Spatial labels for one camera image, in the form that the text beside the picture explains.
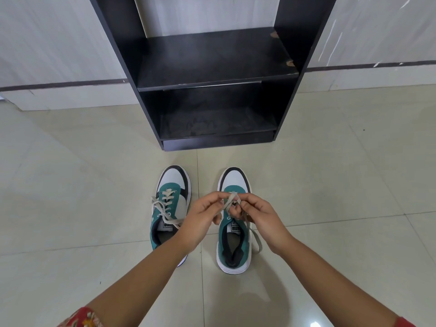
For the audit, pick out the person's left hand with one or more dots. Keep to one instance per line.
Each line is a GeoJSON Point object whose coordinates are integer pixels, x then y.
{"type": "Point", "coordinates": [196, 224]}

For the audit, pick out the person's right forearm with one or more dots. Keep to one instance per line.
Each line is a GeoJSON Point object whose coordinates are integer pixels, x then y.
{"type": "Point", "coordinates": [327, 279]}

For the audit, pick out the person's right fingers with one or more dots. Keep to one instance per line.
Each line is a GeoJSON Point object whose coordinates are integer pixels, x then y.
{"type": "Point", "coordinates": [249, 204]}

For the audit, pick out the person's right hand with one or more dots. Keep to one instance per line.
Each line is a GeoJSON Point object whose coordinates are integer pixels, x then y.
{"type": "Point", "coordinates": [265, 223]}

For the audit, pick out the beige shoelace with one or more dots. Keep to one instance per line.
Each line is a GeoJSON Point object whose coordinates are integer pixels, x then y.
{"type": "Point", "coordinates": [257, 242]}
{"type": "Point", "coordinates": [167, 200]}

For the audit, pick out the black wooden shelf unit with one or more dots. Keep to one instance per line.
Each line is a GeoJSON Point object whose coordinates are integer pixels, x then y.
{"type": "Point", "coordinates": [218, 57]}

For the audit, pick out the red patterned sleeve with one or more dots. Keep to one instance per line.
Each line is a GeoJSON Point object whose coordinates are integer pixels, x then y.
{"type": "Point", "coordinates": [406, 322]}
{"type": "Point", "coordinates": [83, 319]}

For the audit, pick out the green white black sneaker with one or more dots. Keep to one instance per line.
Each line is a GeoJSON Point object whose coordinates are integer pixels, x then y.
{"type": "Point", "coordinates": [235, 178]}
{"type": "Point", "coordinates": [175, 178]}

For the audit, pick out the person's left forearm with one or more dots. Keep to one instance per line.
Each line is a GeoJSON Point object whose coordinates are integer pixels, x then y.
{"type": "Point", "coordinates": [143, 279]}

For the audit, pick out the person's left fingers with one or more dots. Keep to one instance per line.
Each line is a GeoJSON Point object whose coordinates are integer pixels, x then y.
{"type": "Point", "coordinates": [214, 199]}

